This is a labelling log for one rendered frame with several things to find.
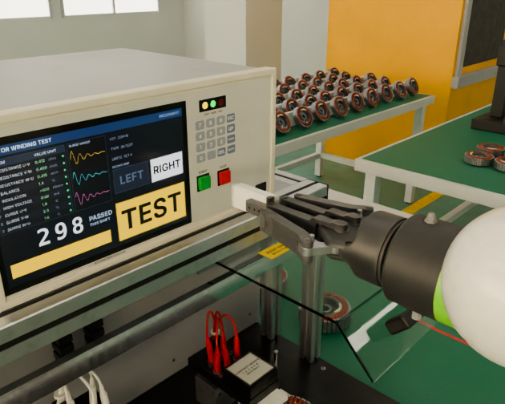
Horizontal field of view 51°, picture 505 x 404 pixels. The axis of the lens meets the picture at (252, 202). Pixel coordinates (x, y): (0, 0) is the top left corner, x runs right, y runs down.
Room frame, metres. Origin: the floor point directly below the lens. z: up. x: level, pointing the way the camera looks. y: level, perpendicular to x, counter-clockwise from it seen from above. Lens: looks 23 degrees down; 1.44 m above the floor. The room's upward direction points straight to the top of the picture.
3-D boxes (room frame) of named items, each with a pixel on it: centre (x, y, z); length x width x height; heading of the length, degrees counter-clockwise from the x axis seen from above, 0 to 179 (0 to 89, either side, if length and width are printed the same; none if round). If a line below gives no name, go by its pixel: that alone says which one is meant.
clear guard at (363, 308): (0.68, -0.11, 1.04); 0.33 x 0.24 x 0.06; 46
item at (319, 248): (0.49, -0.08, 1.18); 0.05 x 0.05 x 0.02; 48
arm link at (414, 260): (0.45, -0.17, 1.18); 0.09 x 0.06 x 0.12; 136
